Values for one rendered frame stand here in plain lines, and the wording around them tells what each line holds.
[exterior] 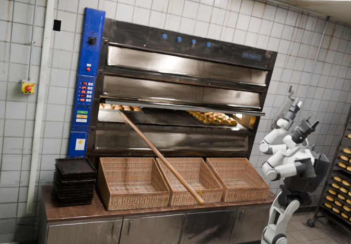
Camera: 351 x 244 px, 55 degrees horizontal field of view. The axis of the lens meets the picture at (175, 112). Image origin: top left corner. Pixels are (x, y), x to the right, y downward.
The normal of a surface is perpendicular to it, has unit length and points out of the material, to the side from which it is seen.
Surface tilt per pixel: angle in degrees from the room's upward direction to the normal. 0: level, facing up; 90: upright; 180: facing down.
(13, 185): 90
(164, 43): 90
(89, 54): 90
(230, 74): 70
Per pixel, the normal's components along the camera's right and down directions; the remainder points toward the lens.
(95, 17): 0.43, 0.30
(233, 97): 0.48, -0.06
